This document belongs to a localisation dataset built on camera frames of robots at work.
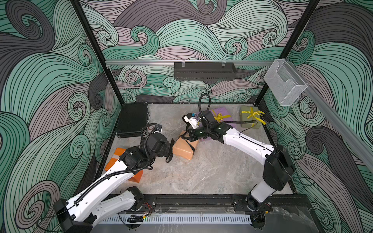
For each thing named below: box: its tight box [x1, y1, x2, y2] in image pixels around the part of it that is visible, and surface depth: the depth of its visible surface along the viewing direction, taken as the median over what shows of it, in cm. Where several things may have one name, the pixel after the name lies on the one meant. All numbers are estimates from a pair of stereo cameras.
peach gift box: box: [172, 130, 200, 161], surface depth 85 cm
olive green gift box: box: [239, 105, 262, 129], surface depth 106 cm
